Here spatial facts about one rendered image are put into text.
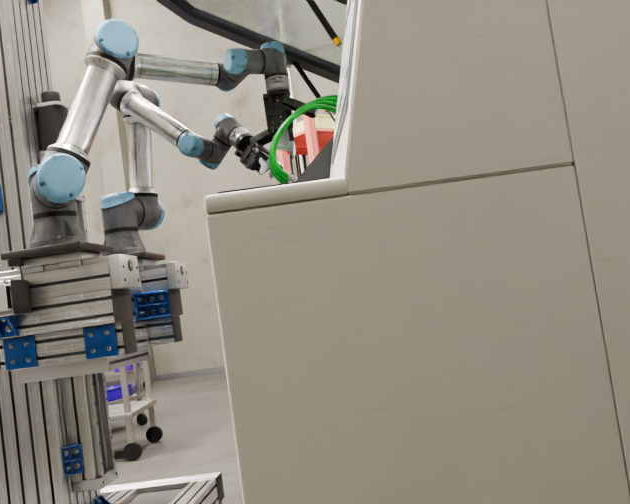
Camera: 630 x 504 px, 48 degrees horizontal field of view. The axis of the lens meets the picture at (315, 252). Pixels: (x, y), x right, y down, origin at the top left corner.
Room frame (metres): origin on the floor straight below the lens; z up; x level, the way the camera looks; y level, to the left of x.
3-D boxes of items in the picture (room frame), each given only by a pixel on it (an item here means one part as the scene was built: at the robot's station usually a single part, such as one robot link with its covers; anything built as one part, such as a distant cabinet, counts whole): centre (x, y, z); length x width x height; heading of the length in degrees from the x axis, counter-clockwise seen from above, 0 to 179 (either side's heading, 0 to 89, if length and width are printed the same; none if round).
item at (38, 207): (1.94, 0.70, 1.20); 0.13 x 0.12 x 0.14; 28
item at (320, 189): (1.42, 0.06, 0.96); 0.70 x 0.22 x 0.03; 2
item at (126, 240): (2.44, 0.66, 1.09); 0.15 x 0.15 x 0.10
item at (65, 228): (1.94, 0.71, 1.09); 0.15 x 0.15 x 0.10
